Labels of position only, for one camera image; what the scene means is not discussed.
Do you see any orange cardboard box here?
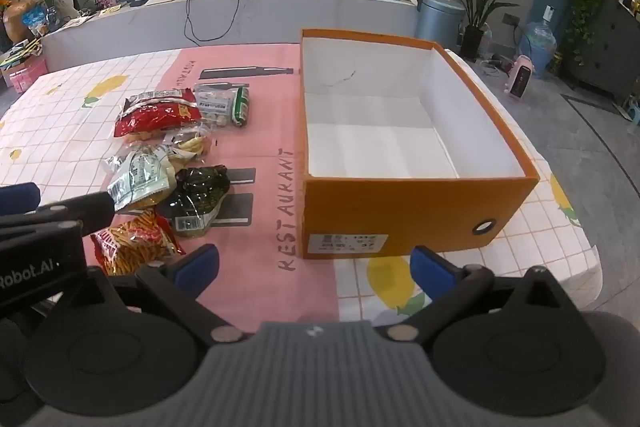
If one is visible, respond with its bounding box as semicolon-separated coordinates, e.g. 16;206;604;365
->
299;28;541;260

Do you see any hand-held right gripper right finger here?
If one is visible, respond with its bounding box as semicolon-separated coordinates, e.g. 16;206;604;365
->
384;244;585;344

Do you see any clear bag of pale pieces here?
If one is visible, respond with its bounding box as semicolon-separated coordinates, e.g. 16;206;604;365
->
162;124;217;156

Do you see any black cable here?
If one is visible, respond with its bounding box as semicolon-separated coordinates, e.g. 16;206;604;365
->
184;0;261;42

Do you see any pink heater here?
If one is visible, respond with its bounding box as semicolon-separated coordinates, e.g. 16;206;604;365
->
505;56;536;98

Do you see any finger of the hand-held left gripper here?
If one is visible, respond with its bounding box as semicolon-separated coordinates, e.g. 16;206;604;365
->
0;182;42;219
31;192;117;239

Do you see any dark green pickle bag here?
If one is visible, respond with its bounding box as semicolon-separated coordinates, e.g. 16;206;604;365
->
159;164;231;239

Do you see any checked printed tablecloth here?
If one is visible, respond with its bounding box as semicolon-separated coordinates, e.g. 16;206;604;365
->
0;42;598;333

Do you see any grey-blue trash can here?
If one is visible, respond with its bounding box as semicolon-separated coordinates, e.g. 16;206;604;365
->
415;0;467;50

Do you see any pink box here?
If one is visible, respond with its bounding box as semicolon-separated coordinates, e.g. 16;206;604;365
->
0;57;48;92

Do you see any clear candy bag white label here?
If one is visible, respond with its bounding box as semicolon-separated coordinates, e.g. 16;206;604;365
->
193;83;236;128

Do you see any tall potted plant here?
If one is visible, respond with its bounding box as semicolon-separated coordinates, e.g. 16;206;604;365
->
442;0;531;60

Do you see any dark drawer cabinet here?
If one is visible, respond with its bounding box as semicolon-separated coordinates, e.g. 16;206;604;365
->
565;0;640;108

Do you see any white and green snack packet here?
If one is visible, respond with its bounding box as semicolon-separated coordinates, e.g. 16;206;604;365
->
102;146;178;214

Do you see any brown gourd vase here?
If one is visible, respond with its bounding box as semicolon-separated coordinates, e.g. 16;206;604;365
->
2;0;36;42

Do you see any blue water jug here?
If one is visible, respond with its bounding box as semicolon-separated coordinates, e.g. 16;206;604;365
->
520;21;558;80

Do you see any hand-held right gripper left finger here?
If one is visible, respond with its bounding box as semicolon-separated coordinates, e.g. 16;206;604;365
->
54;243;252;344

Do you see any long white media console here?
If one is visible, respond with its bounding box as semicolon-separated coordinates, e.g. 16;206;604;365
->
40;0;421;72

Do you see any red bag of snack sticks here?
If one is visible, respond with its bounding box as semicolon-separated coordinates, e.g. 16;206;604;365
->
90;209;187;277

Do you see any green tube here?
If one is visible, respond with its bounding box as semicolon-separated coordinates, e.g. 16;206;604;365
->
231;86;251;128

